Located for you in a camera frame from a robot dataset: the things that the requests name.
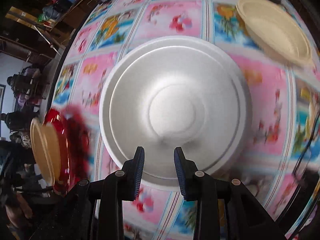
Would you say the red plastic plate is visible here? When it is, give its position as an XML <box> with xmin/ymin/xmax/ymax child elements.
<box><xmin>44</xmin><ymin>108</ymin><xmax>75</xmax><ymax>196</ymax></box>

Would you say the floral patterned tablecloth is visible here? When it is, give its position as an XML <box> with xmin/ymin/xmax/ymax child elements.
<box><xmin>51</xmin><ymin>0</ymin><xmax>320</xmax><ymax>240</ymax></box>

